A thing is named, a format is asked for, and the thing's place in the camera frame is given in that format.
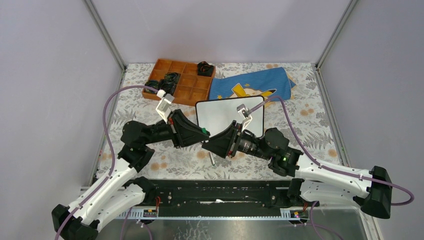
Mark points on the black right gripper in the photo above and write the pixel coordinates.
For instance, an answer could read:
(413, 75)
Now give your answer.
(225, 143)

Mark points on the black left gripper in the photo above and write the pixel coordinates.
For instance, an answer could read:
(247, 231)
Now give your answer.
(183, 131)

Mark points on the black framed whiteboard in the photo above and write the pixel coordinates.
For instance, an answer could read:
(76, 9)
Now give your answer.
(216, 115)

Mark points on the white whiteboard marker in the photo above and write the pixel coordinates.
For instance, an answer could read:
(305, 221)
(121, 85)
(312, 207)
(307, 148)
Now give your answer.
(212, 158)

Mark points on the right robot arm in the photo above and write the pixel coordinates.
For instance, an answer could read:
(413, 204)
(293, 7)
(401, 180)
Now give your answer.
(352, 186)

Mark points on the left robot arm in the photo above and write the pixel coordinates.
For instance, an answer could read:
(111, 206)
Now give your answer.
(119, 189)

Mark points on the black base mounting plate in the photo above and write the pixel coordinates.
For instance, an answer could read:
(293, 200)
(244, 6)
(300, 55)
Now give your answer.
(283, 194)

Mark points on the blue cartoon cloth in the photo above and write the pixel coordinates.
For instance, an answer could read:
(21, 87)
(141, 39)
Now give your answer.
(265, 83)

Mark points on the floral tablecloth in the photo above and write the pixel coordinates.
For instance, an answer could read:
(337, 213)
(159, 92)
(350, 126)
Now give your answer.
(303, 120)

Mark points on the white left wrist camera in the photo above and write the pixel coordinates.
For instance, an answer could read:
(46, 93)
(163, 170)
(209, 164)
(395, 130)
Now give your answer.
(163, 107)

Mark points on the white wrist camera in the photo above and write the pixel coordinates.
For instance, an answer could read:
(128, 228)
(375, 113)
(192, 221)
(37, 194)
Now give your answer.
(246, 114)
(163, 107)

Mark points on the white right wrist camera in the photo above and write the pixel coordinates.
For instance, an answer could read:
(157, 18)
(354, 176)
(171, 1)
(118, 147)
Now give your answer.
(246, 114)

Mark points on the slotted cable duct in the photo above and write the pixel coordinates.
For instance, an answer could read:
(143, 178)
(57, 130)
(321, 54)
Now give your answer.
(243, 212)

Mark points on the left aluminium frame post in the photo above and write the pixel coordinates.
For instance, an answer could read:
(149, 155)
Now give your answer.
(97, 19)

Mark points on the aluminium frame post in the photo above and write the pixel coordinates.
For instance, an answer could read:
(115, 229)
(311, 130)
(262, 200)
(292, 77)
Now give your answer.
(337, 31)
(97, 19)

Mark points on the right aluminium frame post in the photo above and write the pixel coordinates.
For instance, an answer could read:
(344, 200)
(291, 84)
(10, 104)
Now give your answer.
(337, 31)

